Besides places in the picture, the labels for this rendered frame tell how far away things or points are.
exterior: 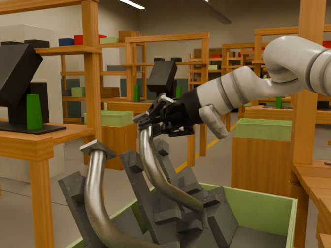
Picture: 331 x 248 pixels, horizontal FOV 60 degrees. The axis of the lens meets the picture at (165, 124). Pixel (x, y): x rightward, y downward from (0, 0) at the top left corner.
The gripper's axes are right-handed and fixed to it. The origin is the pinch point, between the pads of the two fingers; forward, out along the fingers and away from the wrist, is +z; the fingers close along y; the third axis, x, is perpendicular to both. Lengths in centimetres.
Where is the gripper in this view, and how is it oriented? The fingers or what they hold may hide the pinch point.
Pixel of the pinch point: (149, 127)
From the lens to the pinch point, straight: 65.2
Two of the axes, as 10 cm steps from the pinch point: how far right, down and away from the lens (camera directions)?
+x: 0.3, 7.6, -6.5
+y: -5.4, -5.3, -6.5
